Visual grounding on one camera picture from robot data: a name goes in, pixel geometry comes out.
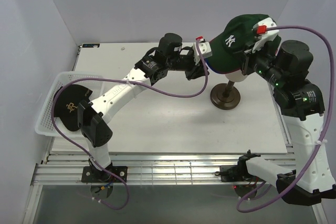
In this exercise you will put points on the black baseball cap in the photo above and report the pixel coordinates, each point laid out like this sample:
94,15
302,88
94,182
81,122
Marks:
67,104

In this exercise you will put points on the blue baseball cap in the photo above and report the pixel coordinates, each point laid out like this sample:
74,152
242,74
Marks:
219,71

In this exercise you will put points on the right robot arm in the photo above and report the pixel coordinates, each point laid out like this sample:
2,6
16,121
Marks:
302,107

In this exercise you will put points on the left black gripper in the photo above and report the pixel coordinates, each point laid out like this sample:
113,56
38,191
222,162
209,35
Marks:
196,71

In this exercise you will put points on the aluminium rail frame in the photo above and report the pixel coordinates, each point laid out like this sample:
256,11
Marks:
165,188

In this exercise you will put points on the white plastic basket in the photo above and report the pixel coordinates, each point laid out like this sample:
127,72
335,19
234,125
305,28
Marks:
44,125

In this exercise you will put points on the dark green baseball cap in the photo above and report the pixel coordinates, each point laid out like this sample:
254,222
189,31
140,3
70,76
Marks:
237,33

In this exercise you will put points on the pink baseball cap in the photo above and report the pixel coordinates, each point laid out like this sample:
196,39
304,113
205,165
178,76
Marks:
277,51

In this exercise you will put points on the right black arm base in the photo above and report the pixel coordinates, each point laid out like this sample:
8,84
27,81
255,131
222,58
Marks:
233,174

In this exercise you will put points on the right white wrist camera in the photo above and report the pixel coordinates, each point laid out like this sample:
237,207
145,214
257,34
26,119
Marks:
263,32

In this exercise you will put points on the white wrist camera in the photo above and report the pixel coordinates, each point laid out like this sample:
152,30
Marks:
263,32
203,46

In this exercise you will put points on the dark brown mannequin stand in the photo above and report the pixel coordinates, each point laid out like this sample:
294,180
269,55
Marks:
225,96

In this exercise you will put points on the small black label sticker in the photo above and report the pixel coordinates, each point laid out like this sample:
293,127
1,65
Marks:
91,45

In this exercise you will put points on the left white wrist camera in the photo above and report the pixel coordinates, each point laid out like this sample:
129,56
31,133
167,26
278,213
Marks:
203,46

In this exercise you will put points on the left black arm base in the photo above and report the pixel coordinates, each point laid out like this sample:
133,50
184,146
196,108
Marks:
91,174

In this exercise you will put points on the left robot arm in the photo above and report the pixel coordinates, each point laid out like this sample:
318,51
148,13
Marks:
170,55

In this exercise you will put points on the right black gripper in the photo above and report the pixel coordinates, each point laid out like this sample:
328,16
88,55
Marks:
248,55

